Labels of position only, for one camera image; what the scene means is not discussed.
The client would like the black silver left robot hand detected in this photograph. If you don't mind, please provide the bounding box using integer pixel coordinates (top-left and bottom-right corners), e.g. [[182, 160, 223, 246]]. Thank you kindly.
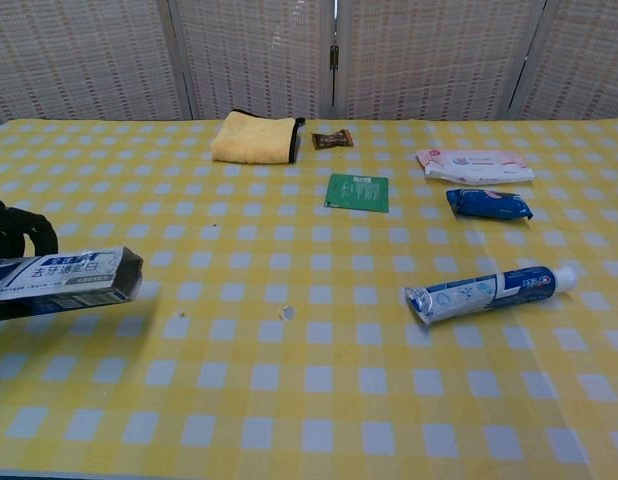
[[0, 194, 60, 262]]

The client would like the blue white toothpaste box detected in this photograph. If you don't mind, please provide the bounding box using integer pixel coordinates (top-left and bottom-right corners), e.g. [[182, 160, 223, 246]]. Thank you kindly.
[[0, 245, 145, 321]]

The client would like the blue white toothpaste tube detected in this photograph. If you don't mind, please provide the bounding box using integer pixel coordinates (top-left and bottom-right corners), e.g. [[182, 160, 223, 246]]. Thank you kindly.
[[404, 265, 579, 327]]

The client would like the woven folding screen panel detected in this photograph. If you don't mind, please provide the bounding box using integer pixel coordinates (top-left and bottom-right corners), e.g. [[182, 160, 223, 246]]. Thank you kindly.
[[0, 0, 195, 122], [168, 0, 340, 120], [333, 0, 548, 121], [508, 0, 618, 121]]

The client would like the yellow microfibre towel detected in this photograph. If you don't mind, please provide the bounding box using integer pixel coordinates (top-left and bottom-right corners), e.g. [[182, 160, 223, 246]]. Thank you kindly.
[[210, 110, 307, 165]]

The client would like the brown candy wrapper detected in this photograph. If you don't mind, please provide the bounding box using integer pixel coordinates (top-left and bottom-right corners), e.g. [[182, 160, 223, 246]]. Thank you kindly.
[[311, 129, 355, 151]]

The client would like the yellow white checkered tablecloth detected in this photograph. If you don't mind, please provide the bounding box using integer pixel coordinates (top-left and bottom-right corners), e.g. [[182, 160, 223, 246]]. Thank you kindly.
[[0, 118, 618, 480]]

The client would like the green flat sachet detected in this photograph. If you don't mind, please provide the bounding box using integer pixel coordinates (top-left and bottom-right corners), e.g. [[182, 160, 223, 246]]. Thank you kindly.
[[324, 173, 392, 214]]

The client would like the white pink wet wipes pack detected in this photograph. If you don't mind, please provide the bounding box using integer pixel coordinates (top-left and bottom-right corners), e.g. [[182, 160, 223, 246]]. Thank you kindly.
[[414, 147, 536, 185]]

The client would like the blue tissue pack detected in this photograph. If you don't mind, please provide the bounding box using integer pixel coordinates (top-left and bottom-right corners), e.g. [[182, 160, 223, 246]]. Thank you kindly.
[[445, 187, 535, 223]]

